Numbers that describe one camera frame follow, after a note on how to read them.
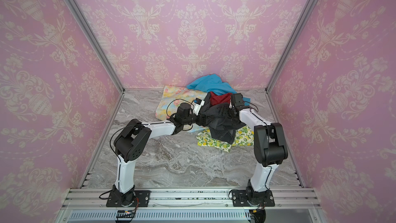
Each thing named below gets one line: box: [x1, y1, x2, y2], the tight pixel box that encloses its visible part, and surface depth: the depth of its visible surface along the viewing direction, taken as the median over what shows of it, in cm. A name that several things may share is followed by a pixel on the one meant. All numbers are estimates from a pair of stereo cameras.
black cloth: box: [200, 91, 246, 145], surface depth 92 cm
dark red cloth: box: [209, 91, 233, 106], surface depth 105 cm
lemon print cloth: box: [196, 125, 255, 153], surface depth 94 cm
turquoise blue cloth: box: [186, 73, 251, 106], surface depth 114 cm
